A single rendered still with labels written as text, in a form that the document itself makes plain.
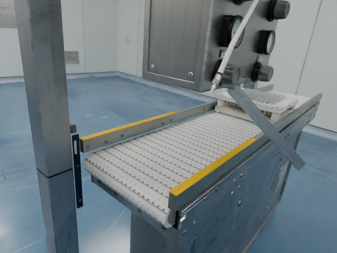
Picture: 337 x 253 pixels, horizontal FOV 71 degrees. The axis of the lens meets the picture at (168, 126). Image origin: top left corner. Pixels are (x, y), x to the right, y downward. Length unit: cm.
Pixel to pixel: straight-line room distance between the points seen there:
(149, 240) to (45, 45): 55
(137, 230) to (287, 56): 332
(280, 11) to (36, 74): 42
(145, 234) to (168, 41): 56
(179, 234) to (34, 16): 46
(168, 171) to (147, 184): 6
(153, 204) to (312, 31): 342
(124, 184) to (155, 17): 31
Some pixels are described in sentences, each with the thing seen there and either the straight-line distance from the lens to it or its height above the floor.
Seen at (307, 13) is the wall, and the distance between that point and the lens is 374.
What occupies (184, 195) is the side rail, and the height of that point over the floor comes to 82.
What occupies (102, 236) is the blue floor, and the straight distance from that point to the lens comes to 150.
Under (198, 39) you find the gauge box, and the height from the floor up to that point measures 107.
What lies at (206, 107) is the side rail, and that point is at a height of 82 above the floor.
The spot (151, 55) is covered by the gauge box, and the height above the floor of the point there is 104.
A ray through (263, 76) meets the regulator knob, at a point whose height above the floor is 102.
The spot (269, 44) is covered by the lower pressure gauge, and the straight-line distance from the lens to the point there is 43.
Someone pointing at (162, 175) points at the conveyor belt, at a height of 80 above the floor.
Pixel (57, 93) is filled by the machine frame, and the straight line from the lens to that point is 53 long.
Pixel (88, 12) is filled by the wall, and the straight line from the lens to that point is 600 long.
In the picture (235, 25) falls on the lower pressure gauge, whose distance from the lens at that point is 31.
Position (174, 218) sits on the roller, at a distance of 45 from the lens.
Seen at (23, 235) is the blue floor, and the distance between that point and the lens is 162.
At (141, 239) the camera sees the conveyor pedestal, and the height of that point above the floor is 51.
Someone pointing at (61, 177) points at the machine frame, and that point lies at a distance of 60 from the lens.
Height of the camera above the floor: 107
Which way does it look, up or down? 21 degrees down
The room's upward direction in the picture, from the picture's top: 5 degrees clockwise
